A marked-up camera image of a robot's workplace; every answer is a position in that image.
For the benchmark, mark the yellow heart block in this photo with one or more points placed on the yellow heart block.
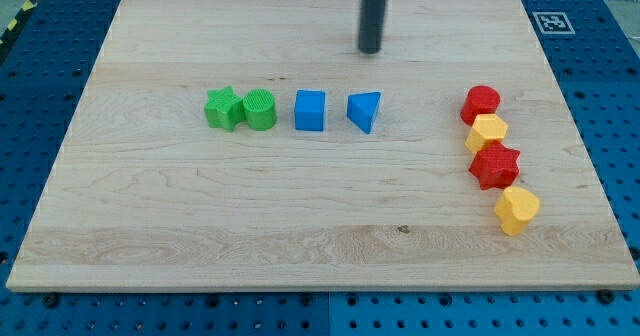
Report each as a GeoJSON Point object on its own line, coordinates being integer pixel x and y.
{"type": "Point", "coordinates": [516, 208]}

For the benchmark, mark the blue cube block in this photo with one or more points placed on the blue cube block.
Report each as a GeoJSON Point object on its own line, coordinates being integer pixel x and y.
{"type": "Point", "coordinates": [309, 110]}

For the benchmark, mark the blue triangle block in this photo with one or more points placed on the blue triangle block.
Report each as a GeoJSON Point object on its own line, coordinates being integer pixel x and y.
{"type": "Point", "coordinates": [362, 110]}

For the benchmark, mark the green cylinder block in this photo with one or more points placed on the green cylinder block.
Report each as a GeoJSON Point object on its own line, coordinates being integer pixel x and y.
{"type": "Point", "coordinates": [259, 107]}

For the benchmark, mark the green star block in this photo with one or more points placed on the green star block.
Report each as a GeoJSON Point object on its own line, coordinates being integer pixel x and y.
{"type": "Point", "coordinates": [224, 109]}

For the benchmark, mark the yellow hexagon block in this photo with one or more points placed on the yellow hexagon block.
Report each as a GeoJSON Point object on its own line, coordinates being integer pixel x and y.
{"type": "Point", "coordinates": [485, 130]}

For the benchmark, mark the red cylinder block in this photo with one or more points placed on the red cylinder block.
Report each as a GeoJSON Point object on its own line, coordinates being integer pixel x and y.
{"type": "Point", "coordinates": [481, 99]}

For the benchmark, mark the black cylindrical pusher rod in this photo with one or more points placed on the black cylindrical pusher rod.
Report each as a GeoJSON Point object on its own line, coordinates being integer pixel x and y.
{"type": "Point", "coordinates": [371, 25]}

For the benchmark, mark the red star block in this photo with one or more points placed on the red star block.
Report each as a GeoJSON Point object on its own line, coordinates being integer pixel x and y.
{"type": "Point", "coordinates": [495, 166]}

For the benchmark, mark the light wooden board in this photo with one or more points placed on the light wooden board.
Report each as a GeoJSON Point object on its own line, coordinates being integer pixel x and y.
{"type": "Point", "coordinates": [144, 196]}

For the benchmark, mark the white fiducial marker tag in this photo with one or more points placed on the white fiducial marker tag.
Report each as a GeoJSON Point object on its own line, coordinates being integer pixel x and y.
{"type": "Point", "coordinates": [553, 23]}

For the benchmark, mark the black bolt left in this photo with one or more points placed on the black bolt left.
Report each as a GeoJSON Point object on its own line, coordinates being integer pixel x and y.
{"type": "Point", "coordinates": [50, 300]}

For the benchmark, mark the black bolt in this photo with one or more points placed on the black bolt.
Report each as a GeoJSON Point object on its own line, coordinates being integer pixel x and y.
{"type": "Point", "coordinates": [50, 300]}
{"type": "Point", "coordinates": [606, 296]}

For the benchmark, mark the black bolt right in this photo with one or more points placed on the black bolt right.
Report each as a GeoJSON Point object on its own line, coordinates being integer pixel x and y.
{"type": "Point", "coordinates": [606, 296]}

